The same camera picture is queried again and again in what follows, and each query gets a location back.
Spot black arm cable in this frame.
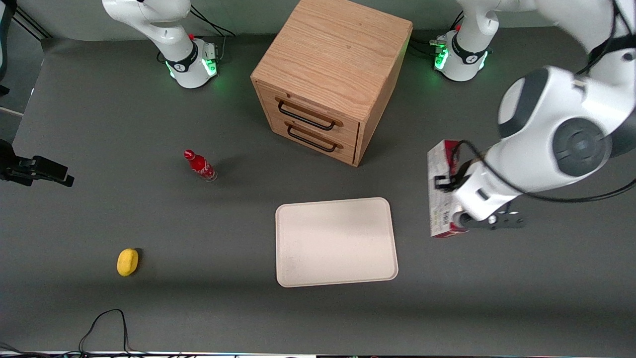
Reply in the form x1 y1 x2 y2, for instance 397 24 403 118
447 139 636 204

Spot black metal drawer handle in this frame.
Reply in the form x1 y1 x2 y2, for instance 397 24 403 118
276 100 338 131
286 124 338 153

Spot wooden drawer with black handle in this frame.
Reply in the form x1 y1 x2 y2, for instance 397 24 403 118
267 110 357 165
259 83 361 148

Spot black looped cable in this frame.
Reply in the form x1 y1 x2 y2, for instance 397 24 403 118
79 309 150 357

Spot black camera on mount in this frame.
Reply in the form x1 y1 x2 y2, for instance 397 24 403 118
0 139 76 188

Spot red cola bottle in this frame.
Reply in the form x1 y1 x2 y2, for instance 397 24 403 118
183 149 218 182

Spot white rectangular tray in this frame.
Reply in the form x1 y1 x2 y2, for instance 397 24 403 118
275 197 399 288

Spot black stand pole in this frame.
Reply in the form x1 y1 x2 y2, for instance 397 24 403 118
0 0 17 97

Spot wooden two-drawer cabinet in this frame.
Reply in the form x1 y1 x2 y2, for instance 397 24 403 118
250 0 414 167

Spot red cookie box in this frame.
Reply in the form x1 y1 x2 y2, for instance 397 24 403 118
427 139 470 239

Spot black cables at arm base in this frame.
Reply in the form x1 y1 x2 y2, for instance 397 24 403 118
410 12 465 59
189 5 237 63

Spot yellow lemon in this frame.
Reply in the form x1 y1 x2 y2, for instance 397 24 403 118
117 248 140 277

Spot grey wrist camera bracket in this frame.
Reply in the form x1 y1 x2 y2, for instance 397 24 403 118
460 210 526 231

